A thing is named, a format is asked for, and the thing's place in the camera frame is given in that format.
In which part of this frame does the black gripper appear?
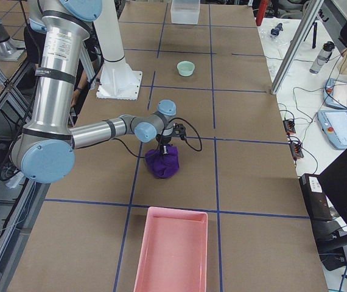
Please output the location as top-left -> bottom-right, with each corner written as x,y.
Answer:
157,134 -> 172,155

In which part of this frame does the purple cloth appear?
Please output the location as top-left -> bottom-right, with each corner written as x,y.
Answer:
145,145 -> 180,179

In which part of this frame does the translucent white plastic box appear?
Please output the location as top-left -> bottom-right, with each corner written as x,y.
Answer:
170,0 -> 200,25

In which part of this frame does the black computer box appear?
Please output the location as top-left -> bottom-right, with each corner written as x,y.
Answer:
299,173 -> 332,221

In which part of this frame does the light green bowl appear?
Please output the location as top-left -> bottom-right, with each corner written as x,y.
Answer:
177,61 -> 195,77

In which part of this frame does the pink plastic tray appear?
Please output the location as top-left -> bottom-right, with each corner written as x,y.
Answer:
134,207 -> 208,291

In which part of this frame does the folded blue umbrella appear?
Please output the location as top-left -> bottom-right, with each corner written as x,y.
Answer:
270,23 -> 283,37

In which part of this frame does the red cylinder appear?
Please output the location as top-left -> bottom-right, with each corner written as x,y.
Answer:
256,0 -> 269,27

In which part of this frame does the blue teach pendant near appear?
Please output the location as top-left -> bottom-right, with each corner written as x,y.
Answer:
317,109 -> 347,150

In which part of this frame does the blue teach pendant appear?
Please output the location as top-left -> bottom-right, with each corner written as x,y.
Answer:
323,78 -> 347,110
317,109 -> 347,150

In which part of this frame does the clear water bottle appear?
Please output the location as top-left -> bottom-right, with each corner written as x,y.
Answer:
309,41 -> 335,74

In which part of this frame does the blue teach pendant far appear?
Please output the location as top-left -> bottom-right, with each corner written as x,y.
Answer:
323,78 -> 347,110

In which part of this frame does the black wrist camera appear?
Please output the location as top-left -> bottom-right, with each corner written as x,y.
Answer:
173,123 -> 187,141

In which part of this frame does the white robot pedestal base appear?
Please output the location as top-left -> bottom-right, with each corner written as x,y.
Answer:
94,0 -> 142,100

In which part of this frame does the aluminium frame post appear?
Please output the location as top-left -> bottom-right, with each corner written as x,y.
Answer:
270,0 -> 324,95

